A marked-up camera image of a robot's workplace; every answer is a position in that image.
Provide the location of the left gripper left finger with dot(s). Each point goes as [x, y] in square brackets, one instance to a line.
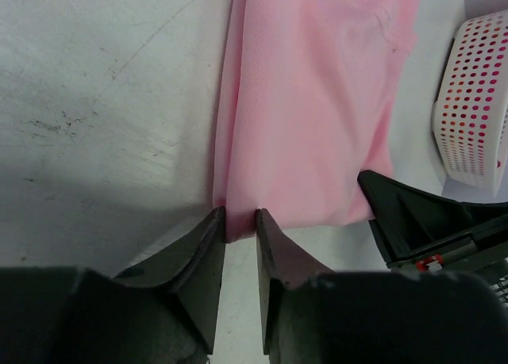
[162, 310]

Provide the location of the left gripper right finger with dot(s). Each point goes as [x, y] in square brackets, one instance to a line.
[312, 314]

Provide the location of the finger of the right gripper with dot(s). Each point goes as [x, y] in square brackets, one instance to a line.
[413, 227]

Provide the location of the pink t-shirt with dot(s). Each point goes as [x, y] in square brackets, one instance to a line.
[307, 92]

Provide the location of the white plastic basket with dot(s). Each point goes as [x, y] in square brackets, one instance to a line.
[470, 113]

